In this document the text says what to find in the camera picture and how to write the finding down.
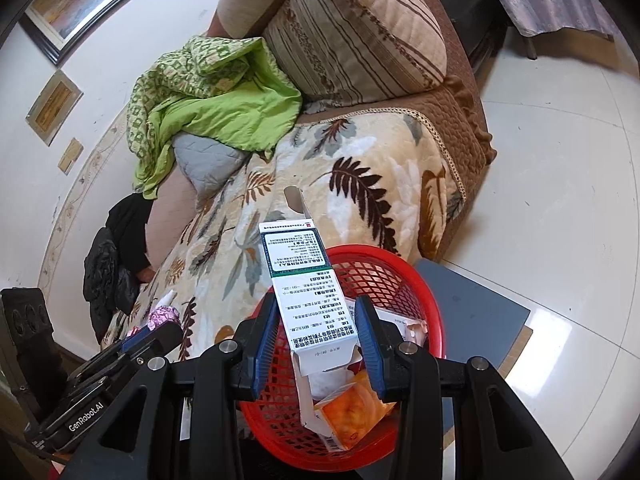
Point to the orange packet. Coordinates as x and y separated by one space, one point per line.
352 410

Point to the striped beige pillow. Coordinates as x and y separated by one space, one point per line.
355 30

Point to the dark carved wooden furniture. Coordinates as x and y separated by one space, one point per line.
25 330

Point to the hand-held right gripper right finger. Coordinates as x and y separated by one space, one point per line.
371 352

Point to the green patterned quilt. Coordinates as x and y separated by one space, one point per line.
225 110

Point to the brown quilted sofa cover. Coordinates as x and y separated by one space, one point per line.
460 120

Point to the small white tube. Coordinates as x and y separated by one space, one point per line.
166 299

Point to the black table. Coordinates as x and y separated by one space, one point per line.
472 15

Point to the blue grey stool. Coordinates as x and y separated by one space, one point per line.
480 310

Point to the white plastic wrapper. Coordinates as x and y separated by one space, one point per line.
402 327

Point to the leaf print blanket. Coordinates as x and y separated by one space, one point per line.
325 160

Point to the white green medicine box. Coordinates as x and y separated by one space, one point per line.
305 285

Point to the brown sofa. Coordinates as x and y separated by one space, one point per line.
167 215

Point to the black jacket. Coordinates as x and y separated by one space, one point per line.
125 225

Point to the small wall plaque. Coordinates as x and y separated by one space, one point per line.
71 156

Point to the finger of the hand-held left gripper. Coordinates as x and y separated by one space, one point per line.
137 338

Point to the large wall plaque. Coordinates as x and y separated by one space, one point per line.
52 107

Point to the red plastic mesh basket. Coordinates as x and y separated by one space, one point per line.
272 430

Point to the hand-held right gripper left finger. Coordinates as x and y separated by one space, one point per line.
265 347

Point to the grey quilted cushion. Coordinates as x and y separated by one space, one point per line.
205 162

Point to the pink foil wrapper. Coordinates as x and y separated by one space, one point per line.
166 317

